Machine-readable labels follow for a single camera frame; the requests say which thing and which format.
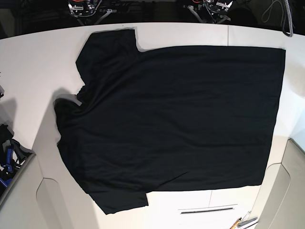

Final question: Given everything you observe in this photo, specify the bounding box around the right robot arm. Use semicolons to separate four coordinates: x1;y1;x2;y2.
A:
68;0;117;26

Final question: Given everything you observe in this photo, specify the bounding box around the grey hanging cable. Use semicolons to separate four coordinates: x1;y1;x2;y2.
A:
282;0;293;37

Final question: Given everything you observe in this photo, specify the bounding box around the black T-shirt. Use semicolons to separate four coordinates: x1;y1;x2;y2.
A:
54;30;286;214

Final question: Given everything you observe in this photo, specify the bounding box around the black ruler strip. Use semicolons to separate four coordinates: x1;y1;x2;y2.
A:
180;208;234;214

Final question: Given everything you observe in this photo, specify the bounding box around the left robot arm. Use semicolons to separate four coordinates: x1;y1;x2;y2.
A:
185;0;234;24

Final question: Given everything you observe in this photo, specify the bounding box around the blue and black bag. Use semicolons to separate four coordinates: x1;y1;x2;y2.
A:
0;124;32;195

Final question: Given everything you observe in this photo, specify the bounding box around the grey looped cable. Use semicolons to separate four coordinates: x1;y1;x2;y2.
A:
261;0;283;23

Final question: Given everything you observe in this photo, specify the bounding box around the yellow handled tool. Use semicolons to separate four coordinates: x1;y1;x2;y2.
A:
230;218;242;229

